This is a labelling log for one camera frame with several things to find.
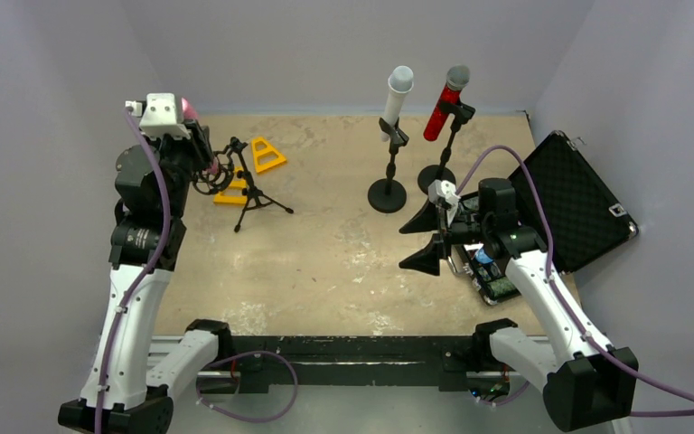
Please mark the pink toy microphone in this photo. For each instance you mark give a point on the pink toy microphone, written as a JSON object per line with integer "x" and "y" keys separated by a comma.
{"x": 189, "y": 112}

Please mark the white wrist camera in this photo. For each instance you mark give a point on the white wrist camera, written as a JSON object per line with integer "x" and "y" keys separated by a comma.
{"x": 158, "y": 114}
{"x": 442, "y": 194}

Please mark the yellow bracket at back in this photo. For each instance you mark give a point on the yellow bracket at back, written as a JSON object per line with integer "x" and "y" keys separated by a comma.
{"x": 265, "y": 156}

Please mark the black tripod shock-mount stand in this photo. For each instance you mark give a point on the black tripod shock-mount stand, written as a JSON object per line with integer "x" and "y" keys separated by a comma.
{"x": 227, "y": 167}

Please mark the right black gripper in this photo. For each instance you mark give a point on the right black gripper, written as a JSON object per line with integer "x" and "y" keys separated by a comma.
{"x": 448, "y": 230}

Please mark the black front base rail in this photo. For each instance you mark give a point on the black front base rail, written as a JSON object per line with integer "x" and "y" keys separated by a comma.
{"x": 447, "y": 363}

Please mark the red glitter microphone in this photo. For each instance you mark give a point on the red glitter microphone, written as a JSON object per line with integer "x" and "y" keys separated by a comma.
{"x": 456, "y": 79}

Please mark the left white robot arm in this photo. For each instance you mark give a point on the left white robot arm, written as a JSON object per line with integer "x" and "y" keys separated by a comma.
{"x": 122, "y": 395}

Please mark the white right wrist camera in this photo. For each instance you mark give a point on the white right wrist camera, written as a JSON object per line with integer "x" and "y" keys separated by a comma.
{"x": 442, "y": 194}

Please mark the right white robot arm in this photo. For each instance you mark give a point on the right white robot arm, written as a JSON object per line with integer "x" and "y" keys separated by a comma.
{"x": 583, "y": 378}

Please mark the white toy microphone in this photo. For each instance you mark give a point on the white toy microphone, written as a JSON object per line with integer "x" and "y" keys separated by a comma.
{"x": 400, "y": 83}

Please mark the black poker chip case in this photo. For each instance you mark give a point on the black poker chip case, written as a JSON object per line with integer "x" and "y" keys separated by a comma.
{"x": 585, "y": 218}

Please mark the blue poker chip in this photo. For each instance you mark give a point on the blue poker chip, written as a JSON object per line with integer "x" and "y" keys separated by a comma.
{"x": 482, "y": 257}

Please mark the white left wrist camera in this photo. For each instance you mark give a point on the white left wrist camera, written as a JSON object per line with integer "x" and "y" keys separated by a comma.
{"x": 158, "y": 114}

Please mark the black round-base mic stand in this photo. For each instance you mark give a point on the black round-base mic stand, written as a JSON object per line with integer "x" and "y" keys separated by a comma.
{"x": 462, "y": 113}

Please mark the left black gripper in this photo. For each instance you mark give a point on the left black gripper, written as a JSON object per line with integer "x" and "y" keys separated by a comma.
{"x": 204, "y": 152}

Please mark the yellow bracket near tripod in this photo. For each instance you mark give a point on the yellow bracket near tripod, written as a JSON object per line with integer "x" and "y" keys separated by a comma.
{"x": 235, "y": 193}

